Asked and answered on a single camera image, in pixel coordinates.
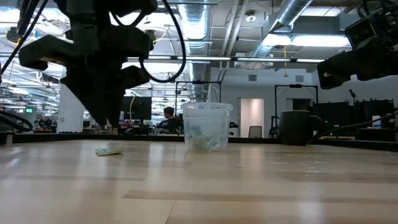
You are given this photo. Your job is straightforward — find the black monitor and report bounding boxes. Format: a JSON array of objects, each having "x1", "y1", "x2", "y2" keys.
[{"x1": 121, "y1": 96, "x2": 153, "y2": 121}]

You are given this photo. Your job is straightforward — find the black mug yellow inside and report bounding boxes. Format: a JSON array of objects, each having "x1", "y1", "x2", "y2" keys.
[{"x1": 278, "y1": 110, "x2": 324, "y2": 146}]

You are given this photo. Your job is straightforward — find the person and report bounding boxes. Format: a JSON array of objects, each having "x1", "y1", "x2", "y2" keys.
[{"x1": 155, "y1": 106, "x2": 184, "y2": 134}]

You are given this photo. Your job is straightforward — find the yellow hanging cord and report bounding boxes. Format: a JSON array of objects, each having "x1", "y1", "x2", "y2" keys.
[{"x1": 282, "y1": 45, "x2": 289, "y2": 78}]

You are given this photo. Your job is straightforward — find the grey office chair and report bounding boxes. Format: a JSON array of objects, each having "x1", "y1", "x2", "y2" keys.
[{"x1": 248, "y1": 125, "x2": 263, "y2": 139}]

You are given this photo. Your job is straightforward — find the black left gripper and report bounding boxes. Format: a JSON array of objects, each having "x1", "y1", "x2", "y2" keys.
[{"x1": 18, "y1": 18, "x2": 155, "y2": 127}]

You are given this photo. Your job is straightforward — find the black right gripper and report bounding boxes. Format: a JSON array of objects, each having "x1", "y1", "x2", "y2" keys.
[{"x1": 317, "y1": 6, "x2": 398, "y2": 90}]

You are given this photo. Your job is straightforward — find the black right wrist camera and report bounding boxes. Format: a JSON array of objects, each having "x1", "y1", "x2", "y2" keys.
[{"x1": 344, "y1": 17, "x2": 377, "y2": 48}]

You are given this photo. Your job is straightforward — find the black partition panels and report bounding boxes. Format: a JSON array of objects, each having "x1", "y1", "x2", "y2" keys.
[{"x1": 312, "y1": 98, "x2": 396, "y2": 129}]

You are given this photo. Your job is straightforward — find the clear plastic cup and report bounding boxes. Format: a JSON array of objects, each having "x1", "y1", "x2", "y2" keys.
[{"x1": 181, "y1": 102, "x2": 234, "y2": 152}]

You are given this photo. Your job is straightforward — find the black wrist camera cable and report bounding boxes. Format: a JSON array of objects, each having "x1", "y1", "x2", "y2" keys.
[{"x1": 108, "y1": 0, "x2": 187, "y2": 84}]

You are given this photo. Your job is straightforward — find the black power cable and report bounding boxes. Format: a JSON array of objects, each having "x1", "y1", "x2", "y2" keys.
[{"x1": 307, "y1": 111, "x2": 398, "y2": 146}]

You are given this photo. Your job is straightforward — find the black metal gantry frame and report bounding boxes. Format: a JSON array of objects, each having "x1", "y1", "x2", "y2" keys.
[
  {"x1": 273, "y1": 83, "x2": 320, "y2": 138},
  {"x1": 175, "y1": 80, "x2": 222, "y2": 105}
]

